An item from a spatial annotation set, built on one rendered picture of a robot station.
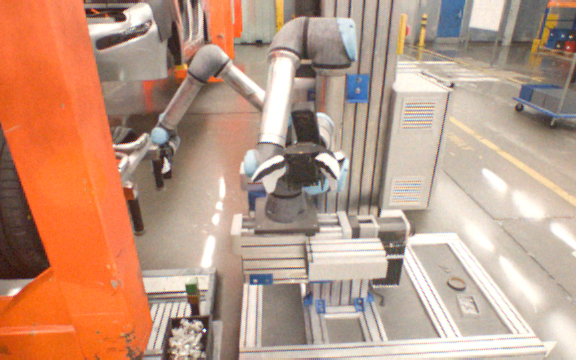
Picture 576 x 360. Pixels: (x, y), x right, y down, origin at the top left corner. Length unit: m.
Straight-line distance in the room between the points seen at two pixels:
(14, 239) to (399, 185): 1.30
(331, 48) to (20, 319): 1.15
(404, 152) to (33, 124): 1.12
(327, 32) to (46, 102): 0.69
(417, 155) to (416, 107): 0.18
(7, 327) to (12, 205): 0.35
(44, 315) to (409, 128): 1.27
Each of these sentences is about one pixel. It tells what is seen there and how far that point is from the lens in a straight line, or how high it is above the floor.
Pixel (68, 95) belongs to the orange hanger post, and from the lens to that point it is 0.89.
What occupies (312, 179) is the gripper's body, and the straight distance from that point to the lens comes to 0.72.
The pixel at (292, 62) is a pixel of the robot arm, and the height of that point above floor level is 1.35.
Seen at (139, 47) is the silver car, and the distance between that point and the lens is 4.04.
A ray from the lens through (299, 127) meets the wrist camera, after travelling 0.73.
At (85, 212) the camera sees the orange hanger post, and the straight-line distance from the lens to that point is 0.99.
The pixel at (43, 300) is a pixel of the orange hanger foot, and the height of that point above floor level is 0.78.
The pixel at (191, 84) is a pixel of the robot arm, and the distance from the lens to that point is 1.68.
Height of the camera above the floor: 1.51
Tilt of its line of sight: 26 degrees down
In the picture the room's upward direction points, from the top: straight up
